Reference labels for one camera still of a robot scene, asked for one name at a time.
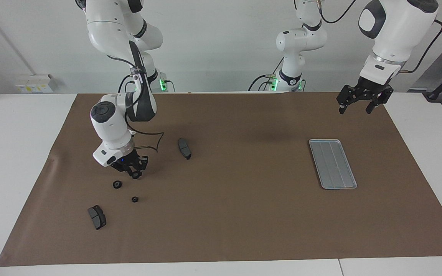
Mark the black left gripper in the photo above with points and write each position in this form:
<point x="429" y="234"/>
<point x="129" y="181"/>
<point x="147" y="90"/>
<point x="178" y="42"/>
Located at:
<point x="376" y="87"/>

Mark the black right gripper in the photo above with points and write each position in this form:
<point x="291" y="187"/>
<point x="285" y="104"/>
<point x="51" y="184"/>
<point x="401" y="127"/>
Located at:
<point x="131" y="161"/>

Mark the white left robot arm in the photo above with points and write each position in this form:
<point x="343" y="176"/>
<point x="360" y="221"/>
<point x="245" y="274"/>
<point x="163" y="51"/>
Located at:
<point x="393" y="30"/>

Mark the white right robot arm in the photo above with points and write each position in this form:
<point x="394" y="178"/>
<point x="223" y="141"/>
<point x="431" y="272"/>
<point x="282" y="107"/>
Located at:
<point x="109" y="122"/>

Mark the silver metal tray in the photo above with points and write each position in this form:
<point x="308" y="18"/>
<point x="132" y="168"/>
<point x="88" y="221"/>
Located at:
<point x="334" y="165"/>

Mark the narrow dark grey brake pad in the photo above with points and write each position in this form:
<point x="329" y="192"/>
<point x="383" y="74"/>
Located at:
<point x="184" y="148"/>

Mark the wide dark grey brake pad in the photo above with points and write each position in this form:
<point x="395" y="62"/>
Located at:
<point x="97" y="217"/>

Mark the brown table mat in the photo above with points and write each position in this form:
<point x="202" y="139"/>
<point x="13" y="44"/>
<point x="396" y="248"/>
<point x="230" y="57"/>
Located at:
<point x="244" y="214"/>

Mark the white wall socket box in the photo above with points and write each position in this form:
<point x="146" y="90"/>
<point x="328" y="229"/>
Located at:
<point x="33" y="83"/>

